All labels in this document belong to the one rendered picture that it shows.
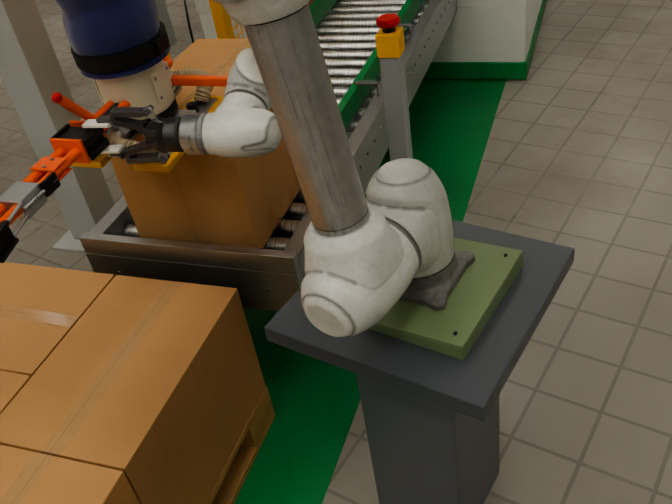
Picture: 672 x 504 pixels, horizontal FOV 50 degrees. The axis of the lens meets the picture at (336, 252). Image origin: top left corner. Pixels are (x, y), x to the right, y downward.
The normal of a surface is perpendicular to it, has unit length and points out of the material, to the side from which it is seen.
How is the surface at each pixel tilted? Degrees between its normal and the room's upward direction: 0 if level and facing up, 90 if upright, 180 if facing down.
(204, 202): 90
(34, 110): 90
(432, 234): 81
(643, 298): 0
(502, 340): 0
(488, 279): 4
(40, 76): 90
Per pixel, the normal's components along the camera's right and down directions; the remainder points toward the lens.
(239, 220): -0.32, 0.61
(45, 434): -0.14, -0.78
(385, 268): 0.72, 0.14
